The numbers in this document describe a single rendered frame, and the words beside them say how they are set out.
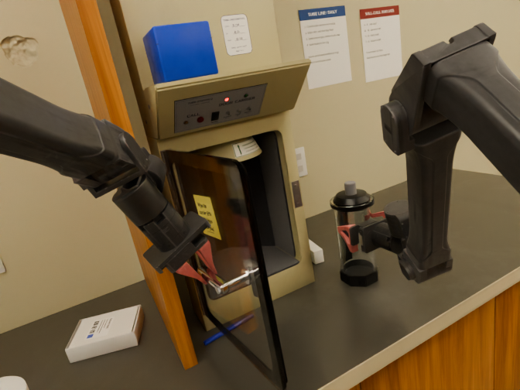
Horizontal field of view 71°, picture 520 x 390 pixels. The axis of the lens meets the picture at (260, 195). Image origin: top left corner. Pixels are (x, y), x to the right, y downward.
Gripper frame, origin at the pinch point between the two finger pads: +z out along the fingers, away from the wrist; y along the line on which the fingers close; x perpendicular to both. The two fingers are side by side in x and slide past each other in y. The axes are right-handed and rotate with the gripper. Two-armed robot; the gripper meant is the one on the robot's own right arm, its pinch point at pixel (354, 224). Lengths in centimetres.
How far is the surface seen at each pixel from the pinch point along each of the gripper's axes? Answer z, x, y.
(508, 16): 51, -47, -149
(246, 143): 10.0, -25.3, 21.1
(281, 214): 13.3, -3.7, 13.6
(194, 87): -4, -40, 35
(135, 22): 7, -53, 40
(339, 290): -0.9, 15.8, 7.9
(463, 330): -19.9, 27.5, -13.7
